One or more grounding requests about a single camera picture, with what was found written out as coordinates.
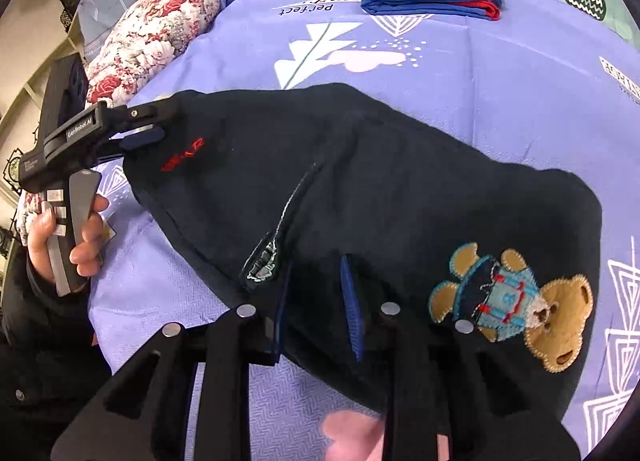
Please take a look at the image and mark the floral quilted pillow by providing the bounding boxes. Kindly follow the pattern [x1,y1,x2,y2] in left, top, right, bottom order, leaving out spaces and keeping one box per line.
[15,0,224,247]

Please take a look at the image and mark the person's left forearm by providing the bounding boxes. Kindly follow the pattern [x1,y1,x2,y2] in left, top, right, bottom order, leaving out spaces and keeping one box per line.
[0,241,113,422]

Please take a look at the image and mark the purple printed bedsheet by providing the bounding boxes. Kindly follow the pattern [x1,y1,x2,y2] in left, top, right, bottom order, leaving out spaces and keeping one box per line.
[87,0,640,461]

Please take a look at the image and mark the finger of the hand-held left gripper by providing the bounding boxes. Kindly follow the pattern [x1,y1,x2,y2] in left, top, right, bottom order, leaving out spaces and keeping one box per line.
[114,98,178,134]
[99,127,165,164]

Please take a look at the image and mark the person's left hand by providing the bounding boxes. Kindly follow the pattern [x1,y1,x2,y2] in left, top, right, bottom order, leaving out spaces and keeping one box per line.
[27,193,111,287]

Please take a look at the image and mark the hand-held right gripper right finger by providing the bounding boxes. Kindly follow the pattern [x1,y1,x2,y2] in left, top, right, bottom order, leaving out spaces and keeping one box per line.
[340,253,581,461]

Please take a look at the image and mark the dark navy pants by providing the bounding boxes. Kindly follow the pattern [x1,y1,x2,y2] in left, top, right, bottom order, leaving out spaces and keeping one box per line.
[122,82,603,442]

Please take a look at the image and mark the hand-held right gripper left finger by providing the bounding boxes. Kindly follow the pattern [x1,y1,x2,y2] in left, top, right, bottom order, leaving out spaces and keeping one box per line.
[50,258,296,461]

